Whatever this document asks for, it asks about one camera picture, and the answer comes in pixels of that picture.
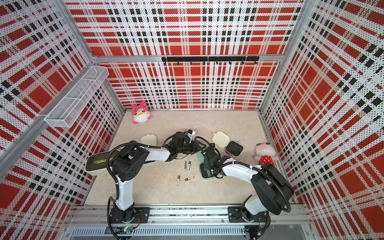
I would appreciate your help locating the pink white owl plush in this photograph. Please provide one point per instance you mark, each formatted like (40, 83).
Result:
(141, 113)

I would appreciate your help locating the black wall hook rail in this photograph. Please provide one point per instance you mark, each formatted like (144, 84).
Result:
(211, 59)

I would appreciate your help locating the cream manicure case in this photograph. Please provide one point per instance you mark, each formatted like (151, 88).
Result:
(149, 139)
(223, 141)

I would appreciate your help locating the mint green manicure case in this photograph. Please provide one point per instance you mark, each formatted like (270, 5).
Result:
(200, 156)

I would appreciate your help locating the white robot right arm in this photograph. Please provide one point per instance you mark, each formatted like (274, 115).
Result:
(273, 191)

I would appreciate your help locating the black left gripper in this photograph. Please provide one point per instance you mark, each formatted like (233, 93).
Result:
(194, 150)

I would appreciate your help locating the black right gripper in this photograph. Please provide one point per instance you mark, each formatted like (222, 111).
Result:
(206, 165)

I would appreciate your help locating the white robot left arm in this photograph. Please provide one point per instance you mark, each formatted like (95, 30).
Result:
(124, 163)

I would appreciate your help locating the pink frog plush red dress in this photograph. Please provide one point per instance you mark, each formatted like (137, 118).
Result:
(265, 154)

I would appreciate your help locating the silver clipper bottom right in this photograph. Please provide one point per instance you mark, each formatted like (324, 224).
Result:
(189, 178)

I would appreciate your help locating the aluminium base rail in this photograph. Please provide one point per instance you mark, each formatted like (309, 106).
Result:
(195, 222)

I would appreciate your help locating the white wire mesh shelf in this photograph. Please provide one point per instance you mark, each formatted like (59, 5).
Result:
(68, 109)

